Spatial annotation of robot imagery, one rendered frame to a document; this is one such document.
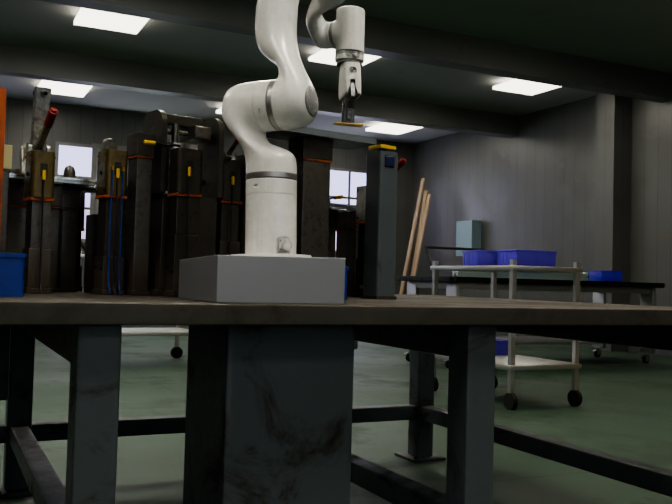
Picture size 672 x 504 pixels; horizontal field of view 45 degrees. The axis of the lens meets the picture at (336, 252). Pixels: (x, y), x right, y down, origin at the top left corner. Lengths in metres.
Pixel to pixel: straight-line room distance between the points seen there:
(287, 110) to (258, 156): 0.12
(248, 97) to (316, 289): 0.48
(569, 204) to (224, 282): 9.88
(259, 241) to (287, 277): 0.16
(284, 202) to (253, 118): 0.21
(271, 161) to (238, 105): 0.16
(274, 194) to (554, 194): 9.90
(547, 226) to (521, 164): 1.10
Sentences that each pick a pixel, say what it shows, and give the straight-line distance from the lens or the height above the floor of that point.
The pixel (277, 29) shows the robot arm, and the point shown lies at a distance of 1.98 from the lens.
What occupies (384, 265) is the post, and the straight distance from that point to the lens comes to 2.43.
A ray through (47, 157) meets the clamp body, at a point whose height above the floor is 1.04.
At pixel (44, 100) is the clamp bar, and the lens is 2.21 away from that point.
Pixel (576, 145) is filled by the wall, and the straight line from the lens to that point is 11.42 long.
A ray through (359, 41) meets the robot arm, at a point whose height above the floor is 1.44.
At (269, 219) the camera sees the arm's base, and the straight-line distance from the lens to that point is 1.87.
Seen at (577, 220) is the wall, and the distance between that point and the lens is 11.27.
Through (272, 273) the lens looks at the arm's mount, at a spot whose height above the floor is 0.76.
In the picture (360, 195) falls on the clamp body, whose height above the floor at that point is 1.03.
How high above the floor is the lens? 0.75
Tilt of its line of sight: 2 degrees up
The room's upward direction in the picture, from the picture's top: 2 degrees clockwise
